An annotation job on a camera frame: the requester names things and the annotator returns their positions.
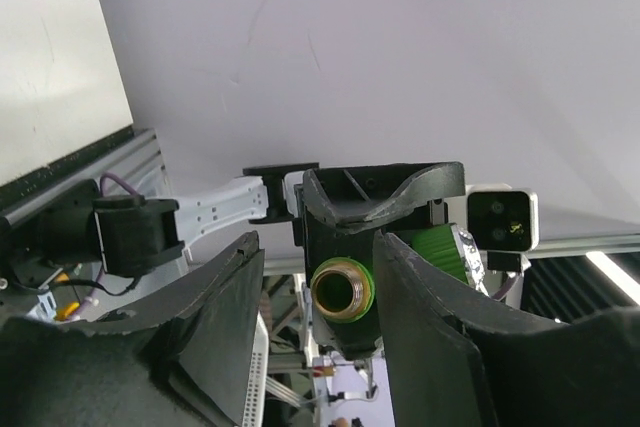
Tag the green water faucet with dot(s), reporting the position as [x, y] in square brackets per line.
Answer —
[343, 289]

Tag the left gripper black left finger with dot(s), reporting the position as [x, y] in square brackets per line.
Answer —
[178, 357]

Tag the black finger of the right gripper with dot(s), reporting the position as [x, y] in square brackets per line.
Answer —
[354, 341]
[356, 199]

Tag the right aluminium frame post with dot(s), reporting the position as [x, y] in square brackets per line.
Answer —
[132, 155]

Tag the right white cable duct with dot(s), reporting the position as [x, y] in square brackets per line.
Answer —
[256, 387]

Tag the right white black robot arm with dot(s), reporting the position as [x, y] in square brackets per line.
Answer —
[131, 234]

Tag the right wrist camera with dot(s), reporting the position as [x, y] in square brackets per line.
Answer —
[504, 222]

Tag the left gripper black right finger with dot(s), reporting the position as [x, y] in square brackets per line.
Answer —
[456, 357]

